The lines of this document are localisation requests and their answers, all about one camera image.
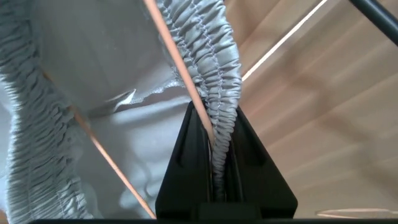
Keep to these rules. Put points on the beige curtain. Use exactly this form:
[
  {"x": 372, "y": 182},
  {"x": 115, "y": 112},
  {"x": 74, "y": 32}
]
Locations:
[{"x": 326, "y": 109}]

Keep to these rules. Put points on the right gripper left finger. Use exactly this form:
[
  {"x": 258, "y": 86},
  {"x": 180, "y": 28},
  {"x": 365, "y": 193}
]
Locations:
[{"x": 186, "y": 186}]

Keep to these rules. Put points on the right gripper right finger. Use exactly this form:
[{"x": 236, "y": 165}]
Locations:
[{"x": 264, "y": 189}]

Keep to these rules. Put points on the pale grey shorts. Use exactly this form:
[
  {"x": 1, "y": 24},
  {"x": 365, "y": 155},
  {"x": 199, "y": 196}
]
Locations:
[{"x": 93, "y": 46}]

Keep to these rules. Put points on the black clothes rack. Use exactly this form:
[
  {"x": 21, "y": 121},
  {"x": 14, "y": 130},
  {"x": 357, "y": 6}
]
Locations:
[{"x": 379, "y": 18}]

